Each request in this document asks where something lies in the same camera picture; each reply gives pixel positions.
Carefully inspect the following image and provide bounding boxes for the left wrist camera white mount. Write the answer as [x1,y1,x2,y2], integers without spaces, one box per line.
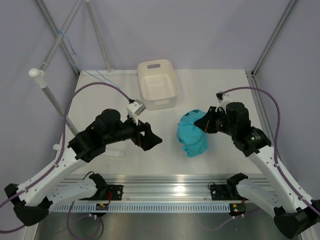
[126,99,146,126]

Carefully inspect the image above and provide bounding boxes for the white slotted cable duct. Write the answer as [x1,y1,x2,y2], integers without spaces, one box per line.
[54,202,231,213]

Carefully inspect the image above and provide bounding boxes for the aluminium mounting rail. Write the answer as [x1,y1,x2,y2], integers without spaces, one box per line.
[49,174,281,202]

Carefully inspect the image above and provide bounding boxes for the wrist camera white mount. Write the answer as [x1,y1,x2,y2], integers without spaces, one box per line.
[126,99,146,126]
[215,91,234,113]

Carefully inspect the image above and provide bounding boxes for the white clothes rack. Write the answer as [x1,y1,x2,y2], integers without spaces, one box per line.
[27,0,139,160]

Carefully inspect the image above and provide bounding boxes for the aluminium frame post right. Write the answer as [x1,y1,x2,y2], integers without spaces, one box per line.
[251,0,300,76]

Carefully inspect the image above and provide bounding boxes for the aluminium frame post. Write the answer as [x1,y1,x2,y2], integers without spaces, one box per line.
[33,0,79,77]
[251,0,300,76]

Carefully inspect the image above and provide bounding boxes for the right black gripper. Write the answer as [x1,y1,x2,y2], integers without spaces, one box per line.
[195,106,237,137]

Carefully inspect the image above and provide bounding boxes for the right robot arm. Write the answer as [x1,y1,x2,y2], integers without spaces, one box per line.
[194,102,320,239]

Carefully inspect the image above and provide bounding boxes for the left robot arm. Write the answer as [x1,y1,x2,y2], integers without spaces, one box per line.
[4,108,163,227]

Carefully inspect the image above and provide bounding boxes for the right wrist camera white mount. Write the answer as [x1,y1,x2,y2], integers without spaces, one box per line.
[215,91,234,113]

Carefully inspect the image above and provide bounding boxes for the light blue wire hanger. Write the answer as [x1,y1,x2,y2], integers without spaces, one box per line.
[58,29,120,89]

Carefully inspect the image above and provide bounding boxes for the aluminium frame post left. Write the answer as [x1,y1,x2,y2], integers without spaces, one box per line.
[33,0,79,77]

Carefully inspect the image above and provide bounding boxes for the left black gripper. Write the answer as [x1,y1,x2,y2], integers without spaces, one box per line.
[103,112,162,150]

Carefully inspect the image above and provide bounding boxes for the white plastic bin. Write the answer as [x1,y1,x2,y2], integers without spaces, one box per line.
[137,59,179,111]

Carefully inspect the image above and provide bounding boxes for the turquoise t shirt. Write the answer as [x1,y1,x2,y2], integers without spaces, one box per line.
[176,109,209,158]

